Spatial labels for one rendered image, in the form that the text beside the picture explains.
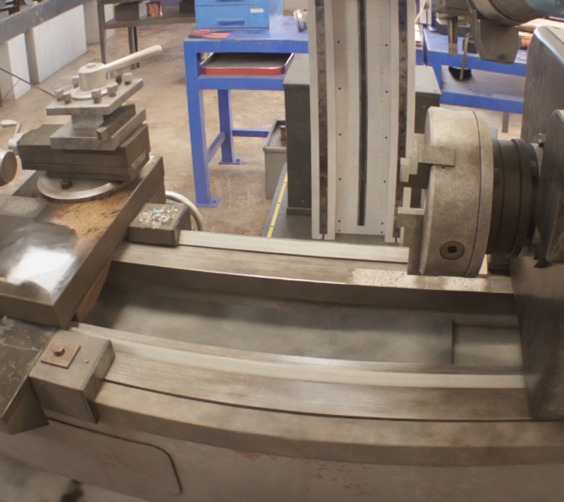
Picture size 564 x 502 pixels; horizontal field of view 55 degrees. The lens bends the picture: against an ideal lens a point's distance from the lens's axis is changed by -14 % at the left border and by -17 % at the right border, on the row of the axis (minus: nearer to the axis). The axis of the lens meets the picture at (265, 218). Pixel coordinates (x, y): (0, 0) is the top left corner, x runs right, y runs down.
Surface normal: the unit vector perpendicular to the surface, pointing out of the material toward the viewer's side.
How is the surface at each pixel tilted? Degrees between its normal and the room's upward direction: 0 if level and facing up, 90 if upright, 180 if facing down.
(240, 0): 90
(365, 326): 16
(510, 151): 12
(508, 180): 45
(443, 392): 0
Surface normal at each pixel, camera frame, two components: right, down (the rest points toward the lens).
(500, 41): 0.04, 0.17
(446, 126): -0.10, -0.68
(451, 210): -0.21, 0.22
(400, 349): -0.22, -0.80
